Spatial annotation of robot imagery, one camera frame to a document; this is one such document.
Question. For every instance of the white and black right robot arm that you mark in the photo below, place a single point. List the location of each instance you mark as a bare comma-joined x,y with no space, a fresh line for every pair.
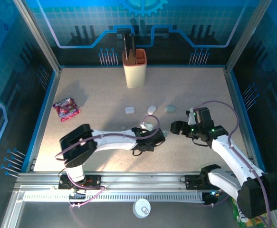
226,152

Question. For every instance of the aluminium frame post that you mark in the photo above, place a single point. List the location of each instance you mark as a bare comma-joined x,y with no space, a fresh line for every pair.
39,35
247,35

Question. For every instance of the white pull-tab can lid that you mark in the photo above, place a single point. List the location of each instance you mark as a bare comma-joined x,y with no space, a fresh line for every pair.
138,207

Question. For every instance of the white oval earbud charging case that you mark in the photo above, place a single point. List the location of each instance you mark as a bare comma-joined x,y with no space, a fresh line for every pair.
151,109

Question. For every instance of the beige utensil holder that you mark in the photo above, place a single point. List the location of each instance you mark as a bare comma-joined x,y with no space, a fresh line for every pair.
136,76

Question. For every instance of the mint green earbud charging case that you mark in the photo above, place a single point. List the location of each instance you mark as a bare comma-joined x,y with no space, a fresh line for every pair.
170,108

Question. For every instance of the white square earbud charging case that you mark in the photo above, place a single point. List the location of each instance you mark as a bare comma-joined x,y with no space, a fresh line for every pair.
129,110

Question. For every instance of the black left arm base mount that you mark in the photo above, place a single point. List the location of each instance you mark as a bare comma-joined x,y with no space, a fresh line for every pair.
93,181

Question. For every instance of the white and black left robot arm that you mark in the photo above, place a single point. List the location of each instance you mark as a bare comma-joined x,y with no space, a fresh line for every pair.
114,141

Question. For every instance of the yellow green candy bag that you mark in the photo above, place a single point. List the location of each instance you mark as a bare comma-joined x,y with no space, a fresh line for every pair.
250,223

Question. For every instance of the purple candy bag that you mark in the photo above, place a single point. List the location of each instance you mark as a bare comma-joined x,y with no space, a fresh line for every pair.
65,109

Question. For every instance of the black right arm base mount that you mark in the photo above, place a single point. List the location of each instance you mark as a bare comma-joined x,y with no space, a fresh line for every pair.
193,181

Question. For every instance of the aluminium mounting rail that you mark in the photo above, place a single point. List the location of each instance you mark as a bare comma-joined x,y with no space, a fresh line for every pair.
140,180

